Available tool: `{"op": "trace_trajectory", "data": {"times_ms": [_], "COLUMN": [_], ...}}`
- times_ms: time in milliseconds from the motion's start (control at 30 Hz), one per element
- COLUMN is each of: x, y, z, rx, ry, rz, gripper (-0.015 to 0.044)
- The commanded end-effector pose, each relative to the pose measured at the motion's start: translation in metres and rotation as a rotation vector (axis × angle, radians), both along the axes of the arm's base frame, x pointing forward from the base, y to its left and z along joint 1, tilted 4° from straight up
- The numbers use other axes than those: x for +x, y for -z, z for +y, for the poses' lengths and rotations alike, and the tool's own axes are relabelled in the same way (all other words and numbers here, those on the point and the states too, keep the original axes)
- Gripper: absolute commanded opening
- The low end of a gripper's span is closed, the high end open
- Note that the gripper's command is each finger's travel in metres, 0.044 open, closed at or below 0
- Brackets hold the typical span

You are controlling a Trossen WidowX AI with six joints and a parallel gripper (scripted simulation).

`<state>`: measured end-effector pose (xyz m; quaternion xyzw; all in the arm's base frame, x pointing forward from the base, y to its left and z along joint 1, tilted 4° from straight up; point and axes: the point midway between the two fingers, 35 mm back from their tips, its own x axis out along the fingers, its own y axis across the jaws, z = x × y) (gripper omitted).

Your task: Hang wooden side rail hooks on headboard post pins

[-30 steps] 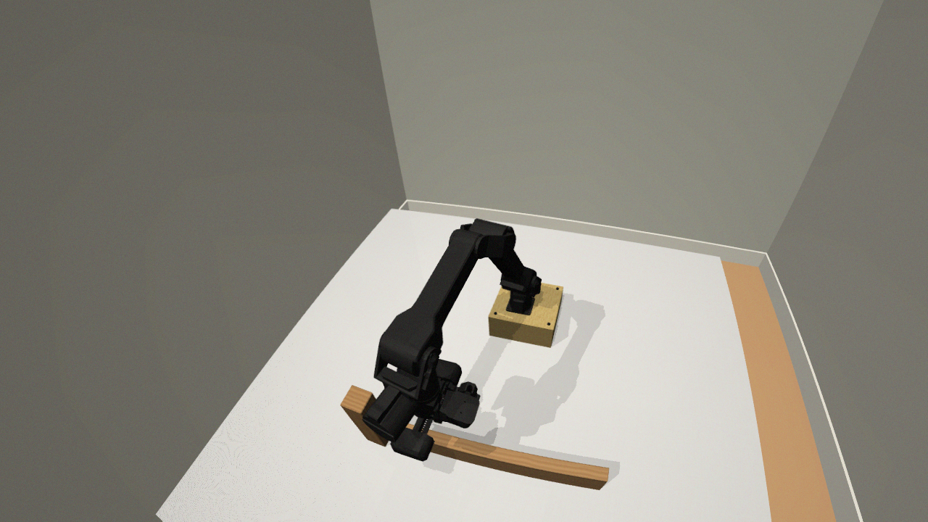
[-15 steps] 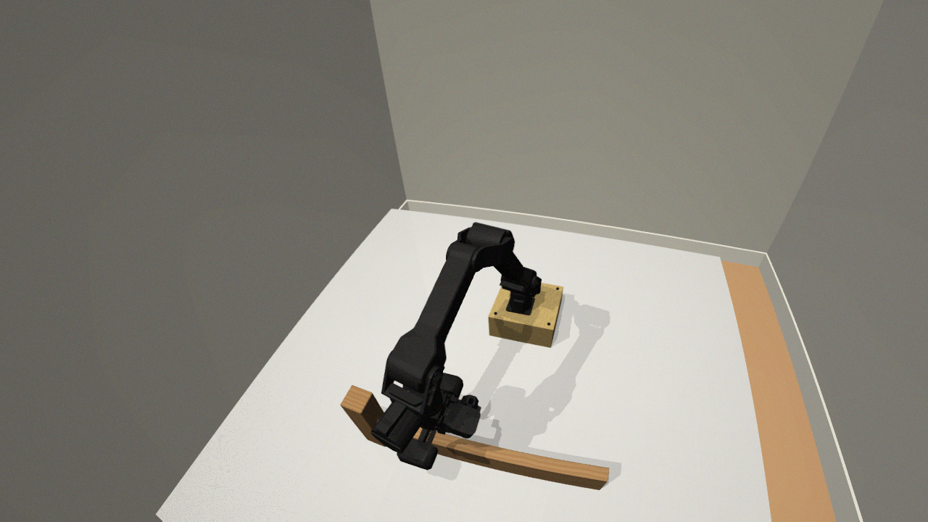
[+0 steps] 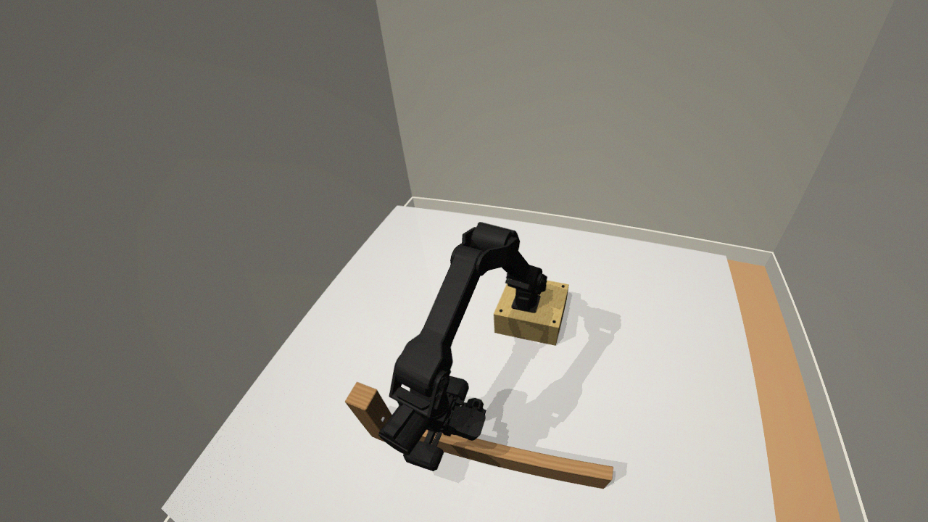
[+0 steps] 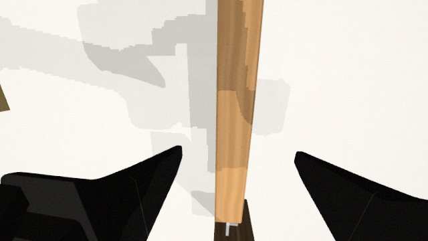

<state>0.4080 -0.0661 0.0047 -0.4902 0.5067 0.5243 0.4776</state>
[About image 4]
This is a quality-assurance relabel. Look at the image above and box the brown wooden post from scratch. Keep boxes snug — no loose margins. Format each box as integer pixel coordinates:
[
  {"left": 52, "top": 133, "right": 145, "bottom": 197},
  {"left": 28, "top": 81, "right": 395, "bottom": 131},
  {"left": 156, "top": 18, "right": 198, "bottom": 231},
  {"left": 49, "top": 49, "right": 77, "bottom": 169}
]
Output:
[{"left": 213, "top": 199, "right": 255, "bottom": 241}]

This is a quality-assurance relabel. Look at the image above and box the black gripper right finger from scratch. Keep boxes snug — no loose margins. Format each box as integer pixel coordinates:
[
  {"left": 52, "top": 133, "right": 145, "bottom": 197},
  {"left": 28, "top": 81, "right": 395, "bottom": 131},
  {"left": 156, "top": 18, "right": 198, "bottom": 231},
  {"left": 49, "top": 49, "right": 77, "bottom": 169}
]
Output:
[{"left": 294, "top": 151, "right": 428, "bottom": 241}]

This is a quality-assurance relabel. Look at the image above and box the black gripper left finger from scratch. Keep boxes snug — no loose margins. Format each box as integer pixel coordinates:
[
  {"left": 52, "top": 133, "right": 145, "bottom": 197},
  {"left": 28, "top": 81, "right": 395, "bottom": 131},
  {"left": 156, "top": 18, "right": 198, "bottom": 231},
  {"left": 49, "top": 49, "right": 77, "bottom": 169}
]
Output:
[{"left": 1, "top": 145, "right": 183, "bottom": 241}]

